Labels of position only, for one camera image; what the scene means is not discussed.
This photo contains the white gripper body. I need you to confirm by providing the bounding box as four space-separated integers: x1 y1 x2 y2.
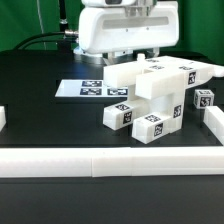
79 0 179 54

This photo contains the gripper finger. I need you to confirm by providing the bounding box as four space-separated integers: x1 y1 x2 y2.
103 52 127 66
133 47 161 60

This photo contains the white chair back frame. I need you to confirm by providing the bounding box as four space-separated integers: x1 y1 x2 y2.
103 54 224 100

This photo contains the white chair seat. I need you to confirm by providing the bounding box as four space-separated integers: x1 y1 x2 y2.
126 85 185 133

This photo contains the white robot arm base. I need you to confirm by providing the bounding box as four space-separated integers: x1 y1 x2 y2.
73 47 105 65

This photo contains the white tag plate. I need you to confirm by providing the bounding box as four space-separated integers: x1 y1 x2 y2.
55 79 128 98

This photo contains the white tagged cube far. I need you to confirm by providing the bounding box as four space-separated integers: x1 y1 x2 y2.
194 89 214 109

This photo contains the white U-shaped fence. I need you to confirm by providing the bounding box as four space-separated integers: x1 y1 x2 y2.
0 104 224 178

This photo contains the black cable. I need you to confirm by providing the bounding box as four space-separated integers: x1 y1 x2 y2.
13 29 80 51

